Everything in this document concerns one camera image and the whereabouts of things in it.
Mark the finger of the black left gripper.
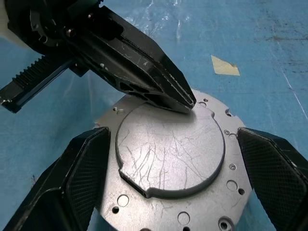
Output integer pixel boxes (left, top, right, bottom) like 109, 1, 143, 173
98, 5, 196, 106
69, 32, 194, 114

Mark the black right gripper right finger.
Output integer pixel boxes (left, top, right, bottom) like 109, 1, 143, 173
237, 127, 308, 231

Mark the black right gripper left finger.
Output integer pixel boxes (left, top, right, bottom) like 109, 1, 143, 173
3, 127, 111, 231

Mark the grey round motor lid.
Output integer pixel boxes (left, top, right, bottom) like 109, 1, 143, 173
94, 89, 254, 231

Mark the yellowish tape piece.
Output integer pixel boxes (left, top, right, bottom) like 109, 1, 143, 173
210, 54, 241, 77

